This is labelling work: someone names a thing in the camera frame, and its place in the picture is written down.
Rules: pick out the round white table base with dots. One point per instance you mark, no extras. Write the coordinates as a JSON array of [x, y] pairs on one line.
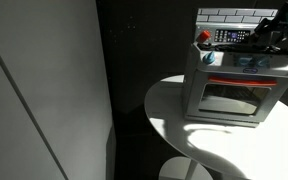
[[177, 170]]

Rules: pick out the blue stove knob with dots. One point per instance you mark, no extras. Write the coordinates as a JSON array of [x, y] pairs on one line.
[[261, 61], [243, 61], [209, 58]]

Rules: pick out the round white table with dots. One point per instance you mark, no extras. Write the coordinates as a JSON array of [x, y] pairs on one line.
[[250, 153]]

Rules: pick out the red stove knob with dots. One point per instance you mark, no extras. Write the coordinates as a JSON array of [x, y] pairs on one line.
[[204, 35]]

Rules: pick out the gray toy stove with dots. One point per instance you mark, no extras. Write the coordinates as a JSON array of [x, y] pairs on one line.
[[194, 96]]

